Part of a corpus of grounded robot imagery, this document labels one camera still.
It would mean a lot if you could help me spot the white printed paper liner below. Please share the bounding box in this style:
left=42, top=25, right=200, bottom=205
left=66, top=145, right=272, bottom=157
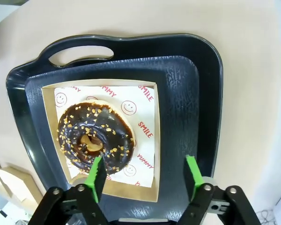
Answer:
left=54, top=85, right=158, bottom=188

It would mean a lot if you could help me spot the black plastic tray with handle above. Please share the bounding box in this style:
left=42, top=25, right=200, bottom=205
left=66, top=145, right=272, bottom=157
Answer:
left=6, top=32, right=224, bottom=225

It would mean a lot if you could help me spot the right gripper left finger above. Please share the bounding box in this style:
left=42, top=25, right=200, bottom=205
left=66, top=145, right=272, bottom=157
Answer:
left=37, top=156, right=110, bottom=225

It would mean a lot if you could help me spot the chocolate donut with nut crumbs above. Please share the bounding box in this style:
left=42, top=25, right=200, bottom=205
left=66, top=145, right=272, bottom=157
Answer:
left=57, top=99, right=136, bottom=176

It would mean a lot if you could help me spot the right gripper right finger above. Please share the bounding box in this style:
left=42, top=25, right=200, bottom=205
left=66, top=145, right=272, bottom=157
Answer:
left=177, top=154, right=262, bottom=225

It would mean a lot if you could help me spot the kraft paper food box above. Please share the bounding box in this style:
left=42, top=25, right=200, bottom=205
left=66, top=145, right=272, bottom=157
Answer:
left=0, top=163, right=44, bottom=207
left=41, top=79, right=160, bottom=203

